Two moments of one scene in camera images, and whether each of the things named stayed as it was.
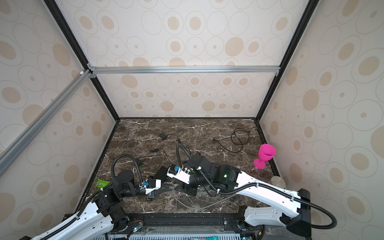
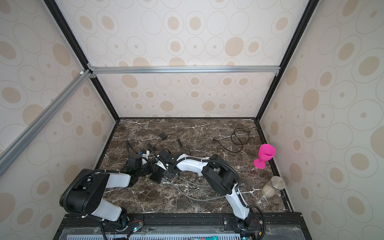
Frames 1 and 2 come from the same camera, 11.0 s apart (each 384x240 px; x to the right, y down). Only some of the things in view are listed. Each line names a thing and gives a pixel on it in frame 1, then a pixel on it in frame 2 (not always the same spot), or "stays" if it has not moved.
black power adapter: [163, 136] stays
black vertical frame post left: [89, 69] stays
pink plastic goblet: [266, 152] stays
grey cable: [202, 208] -> [192, 198]
